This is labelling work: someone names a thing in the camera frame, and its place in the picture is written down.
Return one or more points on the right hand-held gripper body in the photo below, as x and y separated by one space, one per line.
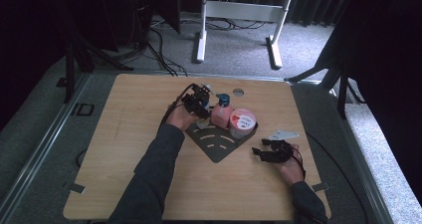
280 152

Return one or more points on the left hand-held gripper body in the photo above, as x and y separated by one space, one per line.
194 96

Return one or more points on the pink bottle with blue pump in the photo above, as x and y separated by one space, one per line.
220 114

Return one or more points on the clear jar with pink lid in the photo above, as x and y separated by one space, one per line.
242 122

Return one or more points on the black slotted corner shelf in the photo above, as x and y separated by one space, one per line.
219 147

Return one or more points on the person's right hand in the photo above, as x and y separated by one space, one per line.
292 169

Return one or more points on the person's left hand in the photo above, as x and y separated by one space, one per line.
180 119

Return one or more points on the grey tape strip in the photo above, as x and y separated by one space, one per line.
77 188
320 186

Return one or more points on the black metal stand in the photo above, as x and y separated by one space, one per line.
335 74
83 51

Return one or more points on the black computer tower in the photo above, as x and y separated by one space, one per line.
132 15

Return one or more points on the metal floor rail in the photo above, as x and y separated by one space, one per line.
361 157
40 144

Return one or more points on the white desk frame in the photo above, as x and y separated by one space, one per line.
242 10

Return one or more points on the black rectangular floor bracket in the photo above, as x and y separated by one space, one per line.
83 109

